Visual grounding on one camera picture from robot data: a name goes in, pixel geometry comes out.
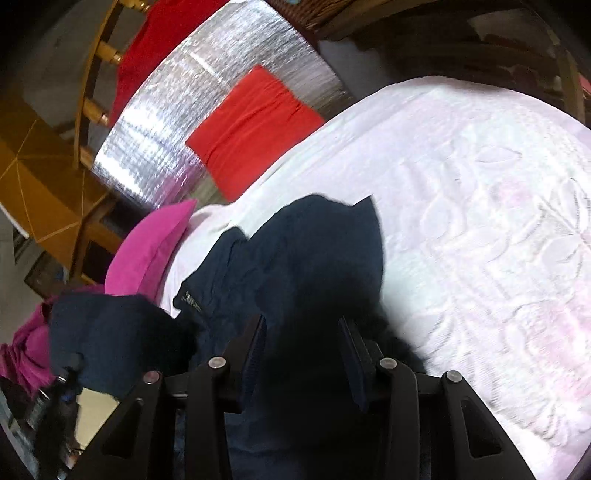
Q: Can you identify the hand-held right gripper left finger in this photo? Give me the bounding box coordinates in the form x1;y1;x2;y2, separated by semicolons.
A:
69;314;269;480

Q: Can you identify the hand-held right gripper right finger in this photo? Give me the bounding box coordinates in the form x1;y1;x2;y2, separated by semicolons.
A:
337;316;536;480

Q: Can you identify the navy blue puffer jacket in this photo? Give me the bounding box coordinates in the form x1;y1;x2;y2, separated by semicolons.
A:
48;194;426;480

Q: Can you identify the magenta cloth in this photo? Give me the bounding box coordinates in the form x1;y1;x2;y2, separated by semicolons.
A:
0;284;112;393

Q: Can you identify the pink pillow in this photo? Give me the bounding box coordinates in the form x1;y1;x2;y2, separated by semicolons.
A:
105;199;198;308

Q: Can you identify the white embossed blanket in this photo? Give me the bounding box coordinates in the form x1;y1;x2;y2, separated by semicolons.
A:
159;76;591;480

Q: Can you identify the red pillow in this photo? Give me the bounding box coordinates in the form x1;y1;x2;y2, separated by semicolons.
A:
185;65;326;201

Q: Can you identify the silver foil insulation mat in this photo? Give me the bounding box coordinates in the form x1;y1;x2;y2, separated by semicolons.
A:
91;0;352;217

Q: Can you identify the red cloth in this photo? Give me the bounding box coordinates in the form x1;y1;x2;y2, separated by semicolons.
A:
110;0;232;126

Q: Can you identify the wooden chair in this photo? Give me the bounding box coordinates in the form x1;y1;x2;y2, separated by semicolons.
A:
69;0;153;287

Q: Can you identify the dark wooden furniture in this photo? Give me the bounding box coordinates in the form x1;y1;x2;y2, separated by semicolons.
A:
318;0;591;125

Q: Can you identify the wicker basket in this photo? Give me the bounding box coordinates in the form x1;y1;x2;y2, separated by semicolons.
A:
265;0;352;31

